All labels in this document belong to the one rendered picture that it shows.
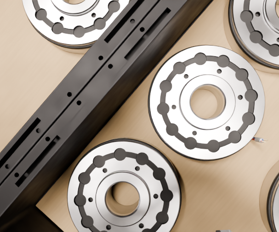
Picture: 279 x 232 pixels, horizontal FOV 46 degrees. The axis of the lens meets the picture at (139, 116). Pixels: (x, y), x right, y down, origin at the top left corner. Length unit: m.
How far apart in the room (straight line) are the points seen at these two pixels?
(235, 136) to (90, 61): 0.15
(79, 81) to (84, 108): 0.02
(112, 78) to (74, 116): 0.04
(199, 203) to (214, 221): 0.02
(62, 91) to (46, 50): 0.12
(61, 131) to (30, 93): 0.12
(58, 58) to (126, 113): 0.09
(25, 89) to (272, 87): 0.24
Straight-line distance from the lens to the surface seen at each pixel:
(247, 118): 0.31
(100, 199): 0.30
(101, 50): 0.23
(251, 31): 0.31
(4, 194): 0.25
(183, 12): 0.25
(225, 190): 0.34
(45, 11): 0.33
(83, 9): 0.31
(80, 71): 0.23
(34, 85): 0.35
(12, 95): 0.36
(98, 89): 0.23
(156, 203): 0.30
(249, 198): 0.34
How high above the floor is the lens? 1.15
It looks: 86 degrees down
